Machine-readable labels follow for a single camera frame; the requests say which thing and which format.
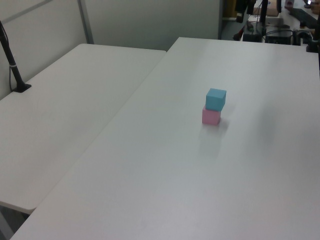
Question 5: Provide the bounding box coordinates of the grey metal partition post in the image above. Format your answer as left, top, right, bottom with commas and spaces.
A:
76, 0, 95, 45

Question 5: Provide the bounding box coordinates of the white side table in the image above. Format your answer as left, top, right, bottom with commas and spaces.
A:
0, 43, 168, 240

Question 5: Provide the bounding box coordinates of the black equipment box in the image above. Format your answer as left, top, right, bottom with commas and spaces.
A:
265, 29, 294, 46

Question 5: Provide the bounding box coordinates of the black table clamp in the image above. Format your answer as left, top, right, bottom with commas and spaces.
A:
305, 37, 320, 53

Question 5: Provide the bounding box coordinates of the red handled tool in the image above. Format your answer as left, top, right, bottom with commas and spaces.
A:
233, 24, 245, 41

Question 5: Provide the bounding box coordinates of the black camera stand pole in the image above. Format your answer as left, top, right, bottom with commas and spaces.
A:
0, 19, 32, 94

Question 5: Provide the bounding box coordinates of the yellow cabinet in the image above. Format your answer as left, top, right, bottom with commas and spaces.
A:
223, 0, 238, 19

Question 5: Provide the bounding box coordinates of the long dark desk object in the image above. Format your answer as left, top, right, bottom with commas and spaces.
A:
284, 7, 319, 29

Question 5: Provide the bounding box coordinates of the pink cube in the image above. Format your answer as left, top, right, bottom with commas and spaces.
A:
201, 104, 222, 126

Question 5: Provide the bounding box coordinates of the blue cube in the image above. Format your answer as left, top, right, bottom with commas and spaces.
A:
205, 87, 228, 112

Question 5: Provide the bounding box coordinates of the slim black stand pole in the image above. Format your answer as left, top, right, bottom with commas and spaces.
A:
256, 0, 270, 42

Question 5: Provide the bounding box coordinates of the brown cardboard box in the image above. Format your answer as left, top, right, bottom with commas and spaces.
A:
252, 0, 281, 18

